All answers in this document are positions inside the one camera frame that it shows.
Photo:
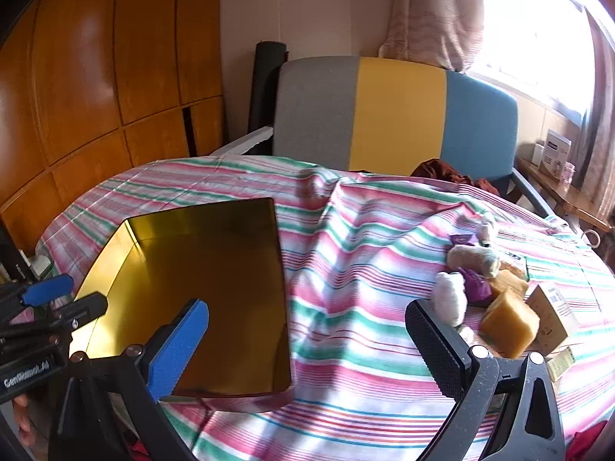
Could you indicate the window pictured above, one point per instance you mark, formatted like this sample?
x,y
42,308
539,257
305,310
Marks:
x,y
528,33

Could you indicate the patterned snack packet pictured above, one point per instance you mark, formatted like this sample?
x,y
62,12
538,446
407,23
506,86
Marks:
x,y
516,264

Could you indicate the black device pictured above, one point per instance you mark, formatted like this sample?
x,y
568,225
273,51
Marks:
x,y
14,254

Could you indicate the red cloth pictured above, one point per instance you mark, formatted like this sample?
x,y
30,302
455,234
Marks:
x,y
593,444

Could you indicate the beige cardboard box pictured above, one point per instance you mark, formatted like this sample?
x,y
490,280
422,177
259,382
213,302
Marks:
x,y
552,317

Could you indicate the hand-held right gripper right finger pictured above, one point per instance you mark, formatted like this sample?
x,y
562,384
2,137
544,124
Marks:
x,y
437,345

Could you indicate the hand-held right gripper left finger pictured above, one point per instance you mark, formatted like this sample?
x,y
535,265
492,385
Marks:
x,y
178,345

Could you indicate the black rolled mat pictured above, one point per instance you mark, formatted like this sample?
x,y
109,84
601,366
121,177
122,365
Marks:
x,y
264,81

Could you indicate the white carton box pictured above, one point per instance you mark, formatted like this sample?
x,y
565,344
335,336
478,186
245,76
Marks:
x,y
555,153

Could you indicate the white fluffy ball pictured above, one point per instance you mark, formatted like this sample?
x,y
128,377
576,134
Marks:
x,y
449,297

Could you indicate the small yellow sponge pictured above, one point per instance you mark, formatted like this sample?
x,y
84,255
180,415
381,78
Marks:
x,y
509,282

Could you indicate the cream fluffy roll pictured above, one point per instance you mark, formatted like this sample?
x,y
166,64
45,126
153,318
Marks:
x,y
473,258

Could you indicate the wooden wardrobe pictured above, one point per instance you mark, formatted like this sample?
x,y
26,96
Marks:
x,y
96,57

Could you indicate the grey yellow blue sofa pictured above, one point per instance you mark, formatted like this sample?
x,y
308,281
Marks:
x,y
399,115

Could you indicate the large yellow sponge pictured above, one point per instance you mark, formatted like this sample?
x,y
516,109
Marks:
x,y
509,326

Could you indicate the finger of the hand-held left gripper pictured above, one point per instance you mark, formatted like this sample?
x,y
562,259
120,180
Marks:
x,y
86,307
48,289

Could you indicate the person's left hand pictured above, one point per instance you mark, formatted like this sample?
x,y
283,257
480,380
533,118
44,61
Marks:
x,y
36,425

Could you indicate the small pink jar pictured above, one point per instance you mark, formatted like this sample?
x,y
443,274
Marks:
x,y
568,173

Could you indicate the gold metal tin box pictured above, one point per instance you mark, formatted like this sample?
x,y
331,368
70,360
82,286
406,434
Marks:
x,y
216,273

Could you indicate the wooden side table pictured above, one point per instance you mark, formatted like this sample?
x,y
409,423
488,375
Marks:
x,y
571,201

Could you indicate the pink curtain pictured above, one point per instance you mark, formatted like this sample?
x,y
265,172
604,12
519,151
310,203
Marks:
x,y
598,129
432,9

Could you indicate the striped blanket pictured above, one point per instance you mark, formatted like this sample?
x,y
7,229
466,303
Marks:
x,y
360,273

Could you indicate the green label box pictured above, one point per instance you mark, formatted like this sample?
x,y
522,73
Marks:
x,y
559,365

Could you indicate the red-brown cloth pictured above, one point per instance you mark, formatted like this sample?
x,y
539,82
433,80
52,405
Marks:
x,y
437,170

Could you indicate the purple packet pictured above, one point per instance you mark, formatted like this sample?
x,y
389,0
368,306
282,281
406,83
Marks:
x,y
461,238
478,288

